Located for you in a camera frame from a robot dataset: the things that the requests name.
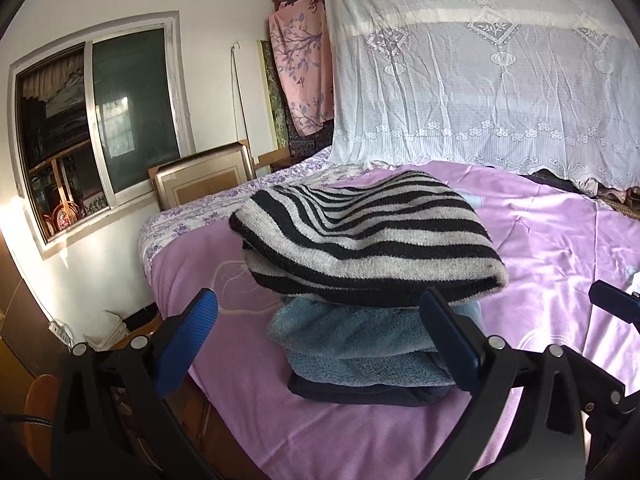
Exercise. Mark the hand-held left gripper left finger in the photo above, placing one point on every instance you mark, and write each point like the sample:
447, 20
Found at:
187, 340

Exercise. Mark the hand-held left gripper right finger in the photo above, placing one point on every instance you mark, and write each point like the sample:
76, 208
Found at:
450, 345

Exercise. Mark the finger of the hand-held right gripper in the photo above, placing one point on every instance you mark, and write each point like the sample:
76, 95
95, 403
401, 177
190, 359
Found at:
612, 302
597, 382

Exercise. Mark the black grey striped sweater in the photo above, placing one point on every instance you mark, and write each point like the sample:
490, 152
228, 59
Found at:
375, 230

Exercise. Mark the white plastic box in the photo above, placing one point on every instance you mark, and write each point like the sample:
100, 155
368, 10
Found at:
105, 335

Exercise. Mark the purple bed sheet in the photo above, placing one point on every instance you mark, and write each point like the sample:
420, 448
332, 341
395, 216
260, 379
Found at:
550, 240

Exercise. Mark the brown woven mat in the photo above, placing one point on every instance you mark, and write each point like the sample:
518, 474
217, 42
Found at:
630, 210

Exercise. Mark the light blue fleece garment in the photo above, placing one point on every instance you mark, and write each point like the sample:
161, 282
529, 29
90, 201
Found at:
350, 330

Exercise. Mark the dark navy garment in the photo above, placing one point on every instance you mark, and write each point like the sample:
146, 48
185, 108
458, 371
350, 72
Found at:
360, 396

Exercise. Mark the grey cloth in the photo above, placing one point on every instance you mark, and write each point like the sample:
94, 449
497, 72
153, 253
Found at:
587, 186

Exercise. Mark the white power strip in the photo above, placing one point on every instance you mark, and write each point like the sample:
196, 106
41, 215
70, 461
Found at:
60, 332

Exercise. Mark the white purple floral sheet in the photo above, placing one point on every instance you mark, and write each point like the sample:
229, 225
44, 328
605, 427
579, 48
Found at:
190, 210

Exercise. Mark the wooden stool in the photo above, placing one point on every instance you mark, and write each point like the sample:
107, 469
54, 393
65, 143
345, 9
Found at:
42, 410

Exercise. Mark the dark patterned cloth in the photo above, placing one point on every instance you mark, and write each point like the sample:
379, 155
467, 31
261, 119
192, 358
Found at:
310, 145

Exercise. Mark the white framed window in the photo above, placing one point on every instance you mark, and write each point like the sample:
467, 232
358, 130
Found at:
135, 110

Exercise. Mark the green patterned panel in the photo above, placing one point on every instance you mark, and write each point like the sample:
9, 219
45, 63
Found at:
275, 110

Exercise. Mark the white leaning board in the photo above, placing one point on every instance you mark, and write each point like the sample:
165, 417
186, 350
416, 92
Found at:
247, 100

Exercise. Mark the white lace curtain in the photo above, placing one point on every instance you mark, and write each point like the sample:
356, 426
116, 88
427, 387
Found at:
450, 85

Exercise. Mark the pink floral cloth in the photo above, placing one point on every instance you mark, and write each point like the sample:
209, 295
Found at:
300, 60

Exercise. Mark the gold picture frame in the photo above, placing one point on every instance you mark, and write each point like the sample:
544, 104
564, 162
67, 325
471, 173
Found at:
200, 180

